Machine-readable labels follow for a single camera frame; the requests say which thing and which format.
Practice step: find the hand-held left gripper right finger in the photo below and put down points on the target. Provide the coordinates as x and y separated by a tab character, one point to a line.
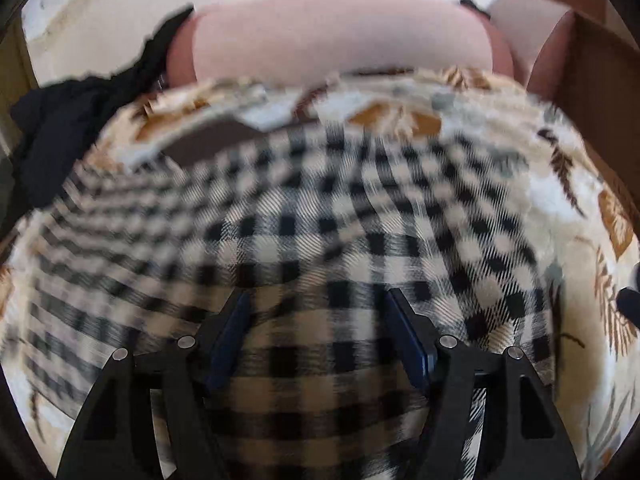
411	340

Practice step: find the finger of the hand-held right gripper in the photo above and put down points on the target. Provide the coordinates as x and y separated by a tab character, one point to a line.
631	292

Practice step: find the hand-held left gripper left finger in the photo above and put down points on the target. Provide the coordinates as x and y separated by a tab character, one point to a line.
231	340

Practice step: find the black beige checkered jacket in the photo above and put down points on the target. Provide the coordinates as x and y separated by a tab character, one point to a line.
310	220

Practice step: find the leaf print blanket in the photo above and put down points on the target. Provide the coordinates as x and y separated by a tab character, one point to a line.
565	195

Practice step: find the dark cloth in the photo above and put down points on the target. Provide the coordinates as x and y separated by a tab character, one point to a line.
65	125

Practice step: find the pink sofa cushion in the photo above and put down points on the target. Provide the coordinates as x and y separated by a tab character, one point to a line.
330	35

